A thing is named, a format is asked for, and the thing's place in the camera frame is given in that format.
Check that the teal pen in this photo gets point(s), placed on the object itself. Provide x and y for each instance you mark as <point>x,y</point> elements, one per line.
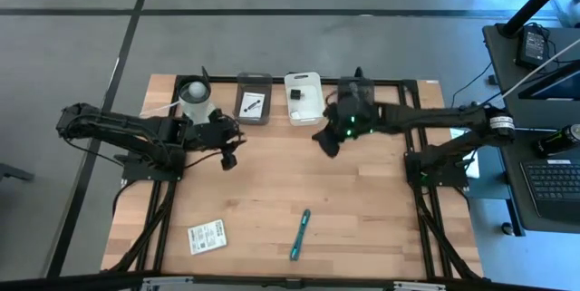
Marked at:
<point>299,236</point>

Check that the black power brick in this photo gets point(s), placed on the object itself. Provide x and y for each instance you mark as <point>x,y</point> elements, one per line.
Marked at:
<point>532,46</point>

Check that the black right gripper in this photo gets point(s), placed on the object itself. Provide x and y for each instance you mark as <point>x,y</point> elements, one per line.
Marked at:
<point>368,113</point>

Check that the black side desk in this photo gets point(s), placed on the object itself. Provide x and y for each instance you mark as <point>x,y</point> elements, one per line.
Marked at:
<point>503,78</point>

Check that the black caster wheel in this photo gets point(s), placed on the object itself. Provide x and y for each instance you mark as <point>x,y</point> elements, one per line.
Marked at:
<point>506,227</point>

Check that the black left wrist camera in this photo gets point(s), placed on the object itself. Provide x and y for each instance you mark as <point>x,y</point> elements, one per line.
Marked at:
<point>229,161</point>

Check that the black charger cube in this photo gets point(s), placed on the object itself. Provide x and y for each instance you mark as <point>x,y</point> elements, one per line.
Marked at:
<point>296,94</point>

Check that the black laptop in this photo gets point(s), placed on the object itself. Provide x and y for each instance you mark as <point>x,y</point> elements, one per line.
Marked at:
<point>553,182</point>

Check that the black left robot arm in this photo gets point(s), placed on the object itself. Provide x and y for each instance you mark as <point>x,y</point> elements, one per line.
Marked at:
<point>113,123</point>

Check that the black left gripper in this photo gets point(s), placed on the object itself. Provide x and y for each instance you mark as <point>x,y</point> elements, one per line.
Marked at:
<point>213,130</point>

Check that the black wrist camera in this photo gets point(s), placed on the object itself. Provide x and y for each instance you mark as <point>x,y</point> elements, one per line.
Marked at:
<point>351,125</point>
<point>229,161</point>

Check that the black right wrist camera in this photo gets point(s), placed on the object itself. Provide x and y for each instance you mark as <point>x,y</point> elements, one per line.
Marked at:
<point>351,125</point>

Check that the white labelled packet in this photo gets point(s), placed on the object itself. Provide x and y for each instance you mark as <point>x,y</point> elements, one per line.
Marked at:
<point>207,236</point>

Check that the black drink can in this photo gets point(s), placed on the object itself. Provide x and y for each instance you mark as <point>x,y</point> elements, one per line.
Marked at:
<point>559,140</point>

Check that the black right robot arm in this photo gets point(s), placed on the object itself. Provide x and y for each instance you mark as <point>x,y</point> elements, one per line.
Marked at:
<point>430,116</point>

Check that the black computer monitor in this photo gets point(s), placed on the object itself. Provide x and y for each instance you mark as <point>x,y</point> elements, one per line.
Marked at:
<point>562,84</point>

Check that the white card with tool print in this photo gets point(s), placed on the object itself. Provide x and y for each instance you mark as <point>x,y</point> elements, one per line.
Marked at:
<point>258,109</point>

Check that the grey chair base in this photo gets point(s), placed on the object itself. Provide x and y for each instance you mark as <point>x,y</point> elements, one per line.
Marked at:
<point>13,173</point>

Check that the white plastic bin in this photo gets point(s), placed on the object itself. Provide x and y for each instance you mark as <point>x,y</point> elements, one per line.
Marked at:
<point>312,105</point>

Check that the small white adapter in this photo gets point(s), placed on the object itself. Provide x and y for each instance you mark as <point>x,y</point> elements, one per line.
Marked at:
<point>294,114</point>

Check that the black aluminium table frame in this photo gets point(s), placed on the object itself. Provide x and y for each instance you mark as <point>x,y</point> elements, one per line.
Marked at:
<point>278,78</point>

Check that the smoky translucent plastic bin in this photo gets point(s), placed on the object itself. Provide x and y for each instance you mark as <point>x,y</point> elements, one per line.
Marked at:
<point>362,87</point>
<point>242,84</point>

